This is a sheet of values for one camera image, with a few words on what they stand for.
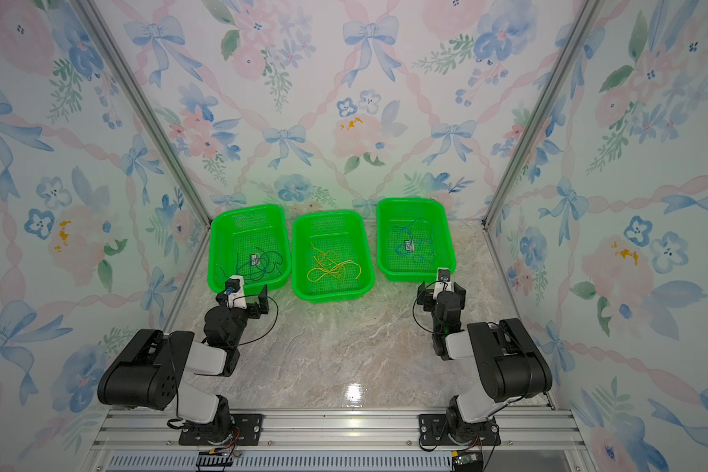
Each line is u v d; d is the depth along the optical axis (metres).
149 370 0.45
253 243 1.13
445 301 0.72
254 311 0.81
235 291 0.76
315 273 1.03
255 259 1.07
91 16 0.69
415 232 1.17
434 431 0.73
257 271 1.04
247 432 0.74
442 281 0.78
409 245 1.13
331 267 1.04
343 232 1.14
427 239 1.13
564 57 0.75
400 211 1.16
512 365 0.46
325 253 1.07
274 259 1.08
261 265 1.06
